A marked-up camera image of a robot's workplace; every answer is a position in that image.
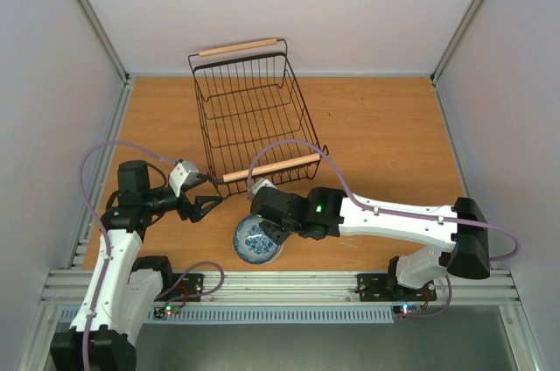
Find blue floral porcelain bowl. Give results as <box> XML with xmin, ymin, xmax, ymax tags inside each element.
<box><xmin>233</xmin><ymin>215</ymin><xmax>284</xmax><ymax>265</ymax></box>

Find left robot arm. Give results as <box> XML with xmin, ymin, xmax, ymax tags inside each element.
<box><xmin>50</xmin><ymin>160</ymin><xmax>222</xmax><ymax>370</ymax></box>

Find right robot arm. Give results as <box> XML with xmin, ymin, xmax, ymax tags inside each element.
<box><xmin>250</xmin><ymin>186</ymin><xmax>490</xmax><ymax>298</ymax></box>

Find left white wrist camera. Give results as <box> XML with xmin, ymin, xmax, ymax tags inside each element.
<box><xmin>168</xmin><ymin>160</ymin><xmax>199</xmax><ymax>198</ymax></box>

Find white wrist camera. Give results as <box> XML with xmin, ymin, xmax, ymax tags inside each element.
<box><xmin>168</xmin><ymin>160</ymin><xmax>199</xmax><ymax>198</ymax></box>
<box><xmin>248</xmin><ymin>178</ymin><xmax>277</xmax><ymax>200</ymax></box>

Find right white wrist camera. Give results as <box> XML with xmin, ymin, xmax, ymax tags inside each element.
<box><xmin>248</xmin><ymin>178</ymin><xmax>277</xmax><ymax>200</ymax></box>

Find black wire dish rack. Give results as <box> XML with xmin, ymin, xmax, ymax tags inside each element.
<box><xmin>187</xmin><ymin>38</ymin><xmax>321</xmax><ymax>198</ymax></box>

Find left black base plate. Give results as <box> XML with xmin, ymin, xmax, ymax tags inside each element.
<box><xmin>155</xmin><ymin>273</ymin><xmax>204</xmax><ymax>302</ymax></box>

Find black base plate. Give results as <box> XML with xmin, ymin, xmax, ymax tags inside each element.
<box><xmin>155</xmin><ymin>273</ymin><xmax>204</xmax><ymax>302</ymax></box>
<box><xmin>354</xmin><ymin>273</ymin><xmax>438</xmax><ymax>303</ymax></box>

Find blue slotted cable duct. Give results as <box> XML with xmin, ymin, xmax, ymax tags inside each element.
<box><xmin>59</xmin><ymin>305</ymin><xmax>395</xmax><ymax>326</ymax></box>

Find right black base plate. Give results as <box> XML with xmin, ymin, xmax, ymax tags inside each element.
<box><xmin>354</xmin><ymin>273</ymin><xmax>438</xmax><ymax>303</ymax></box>

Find aluminium mounting rail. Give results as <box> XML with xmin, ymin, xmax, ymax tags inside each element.
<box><xmin>39</xmin><ymin>269</ymin><xmax>521</xmax><ymax>306</ymax></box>

